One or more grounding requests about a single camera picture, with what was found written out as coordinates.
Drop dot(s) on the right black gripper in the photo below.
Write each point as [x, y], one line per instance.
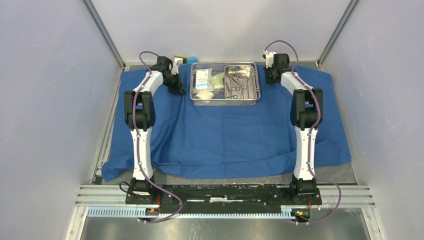
[268, 80]

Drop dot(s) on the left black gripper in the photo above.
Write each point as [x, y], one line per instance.
[178, 88]

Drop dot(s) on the metal mesh tray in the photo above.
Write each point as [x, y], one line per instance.
[219, 95]

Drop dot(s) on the green sterile packet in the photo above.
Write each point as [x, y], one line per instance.
[217, 81]

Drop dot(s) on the blue surgical wrap cloth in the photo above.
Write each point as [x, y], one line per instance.
[223, 142]

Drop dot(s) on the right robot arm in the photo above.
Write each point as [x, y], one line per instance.
[305, 116]

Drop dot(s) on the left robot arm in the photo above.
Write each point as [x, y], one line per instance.
[140, 117]

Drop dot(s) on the steel surgical instruments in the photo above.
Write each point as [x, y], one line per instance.
[237, 85]

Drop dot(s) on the beige gauze packet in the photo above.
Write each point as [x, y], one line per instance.
[205, 95]

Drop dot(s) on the white sterile packet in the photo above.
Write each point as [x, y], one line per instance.
[203, 79]

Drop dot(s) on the cyan blue block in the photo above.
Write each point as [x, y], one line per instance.
[191, 60]

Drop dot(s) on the white and yellow block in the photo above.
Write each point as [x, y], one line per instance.
[180, 59]

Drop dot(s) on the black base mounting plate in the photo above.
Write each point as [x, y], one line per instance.
[222, 199]

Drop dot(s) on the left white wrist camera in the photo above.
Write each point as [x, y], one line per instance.
[174, 68]

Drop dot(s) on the slotted cable duct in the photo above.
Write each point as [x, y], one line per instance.
[148, 213]

